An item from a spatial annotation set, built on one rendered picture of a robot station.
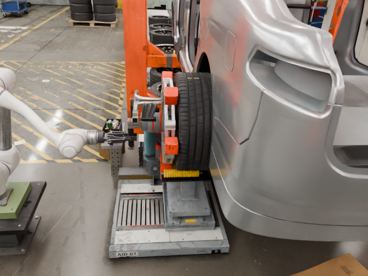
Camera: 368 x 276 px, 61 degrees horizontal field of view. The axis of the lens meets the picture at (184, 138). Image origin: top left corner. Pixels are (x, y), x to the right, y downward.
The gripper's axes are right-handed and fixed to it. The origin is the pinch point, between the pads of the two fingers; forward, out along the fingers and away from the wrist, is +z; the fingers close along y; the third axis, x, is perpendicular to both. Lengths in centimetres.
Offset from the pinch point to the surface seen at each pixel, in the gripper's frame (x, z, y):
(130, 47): 41, -2, -60
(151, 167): -51, 13, -39
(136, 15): 63, 3, -60
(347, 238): -2, 93, 86
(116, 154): -58, -18, -73
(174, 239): -75, 29, 14
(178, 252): -79, 30, 23
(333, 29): 27, 268, -257
